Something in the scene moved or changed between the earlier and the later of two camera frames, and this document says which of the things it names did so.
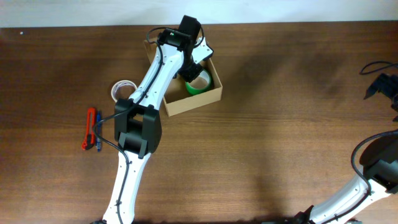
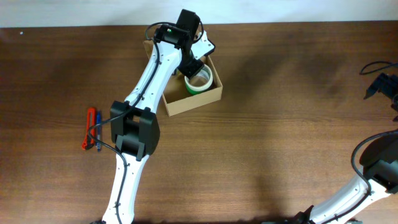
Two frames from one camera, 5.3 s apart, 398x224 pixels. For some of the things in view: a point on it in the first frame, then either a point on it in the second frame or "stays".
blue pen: [98, 142] stays
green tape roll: [205, 74] stays
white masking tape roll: [117, 83] to [202, 79]
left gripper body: [189, 69] stays
